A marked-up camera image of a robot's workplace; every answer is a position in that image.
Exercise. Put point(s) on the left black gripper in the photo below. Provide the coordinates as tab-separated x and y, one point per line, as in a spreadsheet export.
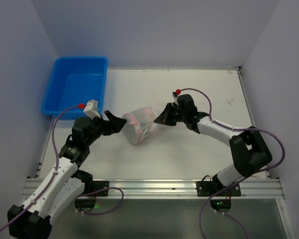
105	125

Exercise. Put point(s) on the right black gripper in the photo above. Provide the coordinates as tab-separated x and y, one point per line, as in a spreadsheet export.
174	114

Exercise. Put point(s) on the white mesh laundry bag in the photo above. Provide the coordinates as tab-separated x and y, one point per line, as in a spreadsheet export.
140	124

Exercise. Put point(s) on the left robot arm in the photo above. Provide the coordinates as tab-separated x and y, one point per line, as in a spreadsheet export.
65	182

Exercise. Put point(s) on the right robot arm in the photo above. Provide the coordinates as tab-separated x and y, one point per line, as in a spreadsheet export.
248	148

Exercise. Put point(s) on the blue plastic bin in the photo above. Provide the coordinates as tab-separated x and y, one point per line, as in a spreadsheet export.
75	80

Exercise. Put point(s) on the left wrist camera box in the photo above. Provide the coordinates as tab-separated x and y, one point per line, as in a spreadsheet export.
90	109

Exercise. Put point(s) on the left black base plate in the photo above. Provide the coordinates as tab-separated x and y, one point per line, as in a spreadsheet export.
98	185

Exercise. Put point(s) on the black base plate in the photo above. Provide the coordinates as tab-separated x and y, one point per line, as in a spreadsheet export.
206	189
98	185

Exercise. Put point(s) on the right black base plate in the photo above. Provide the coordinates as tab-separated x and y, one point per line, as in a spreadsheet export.
206	189

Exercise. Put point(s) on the aluminium mounting rail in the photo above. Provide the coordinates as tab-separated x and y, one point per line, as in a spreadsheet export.
252	188

